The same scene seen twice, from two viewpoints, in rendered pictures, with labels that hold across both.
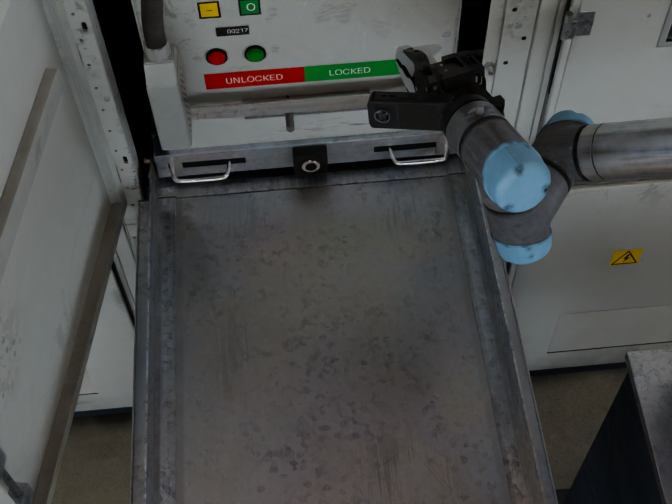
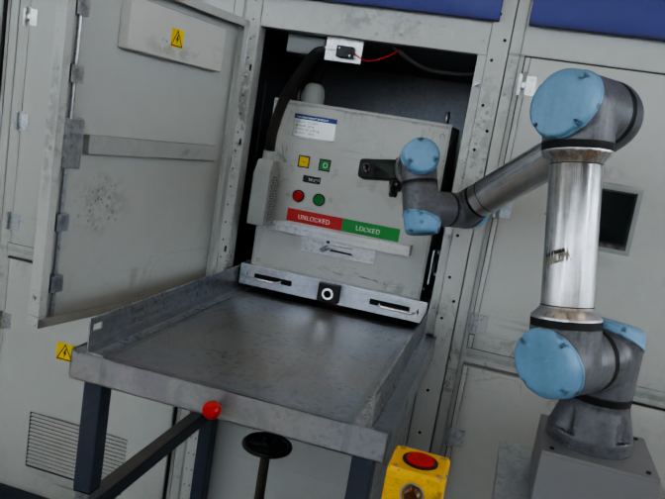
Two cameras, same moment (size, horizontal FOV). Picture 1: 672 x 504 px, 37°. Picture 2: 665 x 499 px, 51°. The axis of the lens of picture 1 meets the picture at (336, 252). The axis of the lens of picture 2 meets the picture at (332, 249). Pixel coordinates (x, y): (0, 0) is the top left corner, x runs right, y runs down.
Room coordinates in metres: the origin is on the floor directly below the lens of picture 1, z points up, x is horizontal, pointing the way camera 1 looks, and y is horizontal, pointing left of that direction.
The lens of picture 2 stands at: (-0.68, -0.51, 1.33)
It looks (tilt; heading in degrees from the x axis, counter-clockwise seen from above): 9 degrees down; 17
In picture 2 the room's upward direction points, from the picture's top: 9 degrees clockwise
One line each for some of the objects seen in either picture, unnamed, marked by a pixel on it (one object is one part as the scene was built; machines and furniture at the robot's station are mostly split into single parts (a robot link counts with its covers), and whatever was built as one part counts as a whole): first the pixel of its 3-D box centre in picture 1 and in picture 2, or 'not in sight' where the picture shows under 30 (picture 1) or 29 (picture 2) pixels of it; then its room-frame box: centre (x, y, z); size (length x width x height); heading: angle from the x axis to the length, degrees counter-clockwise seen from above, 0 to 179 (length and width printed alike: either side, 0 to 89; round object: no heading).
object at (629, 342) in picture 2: not in sight; (605, 353); (0.64, -0.63, 1.02); 0.13 x 0.12 x 0.14; 147
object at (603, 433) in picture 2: not in sight; (593, 415); (0.64, -0.64, 0.90); 0.15 x 0.15 x 0.10
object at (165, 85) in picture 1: (168, 93); (264, 191); (1.05, 0.25, 1.14); 0.08 x 0.05 x 0.17; 4
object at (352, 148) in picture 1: (308, 144); (332, 290); (1.14, 0.04, 0.89); 0.54 x 0.05 x 0.06; 94
